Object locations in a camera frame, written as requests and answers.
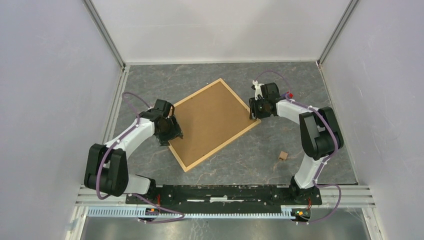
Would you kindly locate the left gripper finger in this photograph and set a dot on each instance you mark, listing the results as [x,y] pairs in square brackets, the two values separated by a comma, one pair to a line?
[177,129]
[164,141]

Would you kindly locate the brown backing board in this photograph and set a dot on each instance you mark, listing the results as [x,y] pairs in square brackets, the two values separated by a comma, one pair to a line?
[212,119]

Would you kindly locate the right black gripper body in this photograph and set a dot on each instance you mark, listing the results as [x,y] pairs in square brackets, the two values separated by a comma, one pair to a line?
[261,110]

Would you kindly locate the small brown cube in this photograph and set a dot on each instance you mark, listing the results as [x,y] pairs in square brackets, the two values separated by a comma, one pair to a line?
[283,156]

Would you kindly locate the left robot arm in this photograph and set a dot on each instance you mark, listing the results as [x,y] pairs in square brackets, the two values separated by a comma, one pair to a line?
[107,170]

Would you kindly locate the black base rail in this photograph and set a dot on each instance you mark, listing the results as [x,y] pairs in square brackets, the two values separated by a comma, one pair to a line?
[232,199]

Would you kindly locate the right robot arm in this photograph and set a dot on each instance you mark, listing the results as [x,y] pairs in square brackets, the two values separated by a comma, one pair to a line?
[319,130]

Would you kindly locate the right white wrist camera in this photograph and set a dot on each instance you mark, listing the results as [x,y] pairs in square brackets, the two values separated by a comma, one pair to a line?
[257,87]

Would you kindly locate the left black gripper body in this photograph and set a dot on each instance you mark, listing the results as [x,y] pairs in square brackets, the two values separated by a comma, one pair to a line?
[169,130]

